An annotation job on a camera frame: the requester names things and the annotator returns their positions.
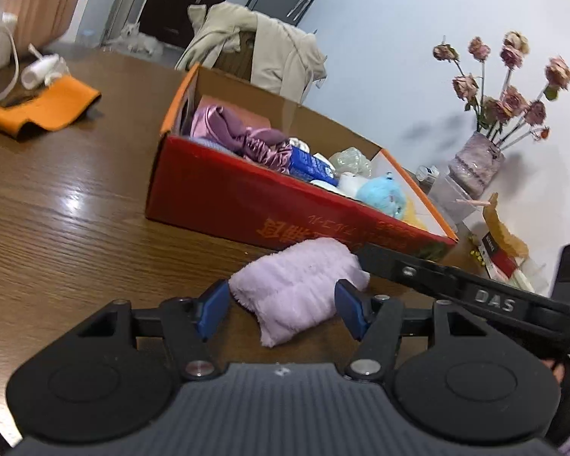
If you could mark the clear plastic bag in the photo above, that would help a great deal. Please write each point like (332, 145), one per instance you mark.
(351, 160)

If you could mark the white handheld device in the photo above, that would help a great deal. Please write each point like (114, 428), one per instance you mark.
(38, 71)

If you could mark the brown paper wrapper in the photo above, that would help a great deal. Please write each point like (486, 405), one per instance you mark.
(506, 232)

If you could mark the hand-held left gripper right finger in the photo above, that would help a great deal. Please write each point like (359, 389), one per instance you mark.
(349, 306)

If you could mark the orange cloth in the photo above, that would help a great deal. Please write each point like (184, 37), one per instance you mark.
(52, 104)

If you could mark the lilac glass vase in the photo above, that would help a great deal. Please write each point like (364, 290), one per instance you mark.
(477, 164)

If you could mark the lilac fluffy towel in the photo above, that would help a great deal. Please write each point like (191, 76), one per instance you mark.
(294, 285)

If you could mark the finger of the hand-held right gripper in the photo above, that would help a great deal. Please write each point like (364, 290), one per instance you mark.
(408, 270)

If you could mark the brown wooden chair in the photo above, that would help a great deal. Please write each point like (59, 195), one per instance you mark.
(237, 59)

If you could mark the white plush toy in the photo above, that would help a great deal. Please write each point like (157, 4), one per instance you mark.
(354, 184)

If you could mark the clear plastic container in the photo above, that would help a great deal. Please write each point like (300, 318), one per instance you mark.
(449, 197)

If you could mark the white dog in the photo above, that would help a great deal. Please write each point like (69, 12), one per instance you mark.
(140, 40)

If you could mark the red orange cardboard box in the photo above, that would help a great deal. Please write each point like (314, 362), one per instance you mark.
(247, 199)

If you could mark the dark brown door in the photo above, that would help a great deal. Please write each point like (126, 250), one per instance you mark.
(185, 0)

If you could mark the bunch of dried roses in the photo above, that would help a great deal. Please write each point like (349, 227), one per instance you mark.
(503, 99)

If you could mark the purple satin cloth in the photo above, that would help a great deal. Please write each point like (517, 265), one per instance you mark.
(228, 128)

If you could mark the red black small box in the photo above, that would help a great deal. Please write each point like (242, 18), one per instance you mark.
(496, 254)

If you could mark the blue packet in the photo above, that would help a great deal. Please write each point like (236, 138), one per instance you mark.
(308, 164)

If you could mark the light blue plush toy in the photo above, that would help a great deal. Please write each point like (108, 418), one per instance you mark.
(382, 194)

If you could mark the beige jacket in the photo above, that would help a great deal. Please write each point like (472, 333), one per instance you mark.
(275, 52)

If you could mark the small clear bottle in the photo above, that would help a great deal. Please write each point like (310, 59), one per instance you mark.
(427, 173)

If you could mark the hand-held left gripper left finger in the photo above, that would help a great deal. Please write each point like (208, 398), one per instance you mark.
(213, 311)

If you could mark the yellow soft item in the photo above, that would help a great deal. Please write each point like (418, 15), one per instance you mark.
(415, 213)

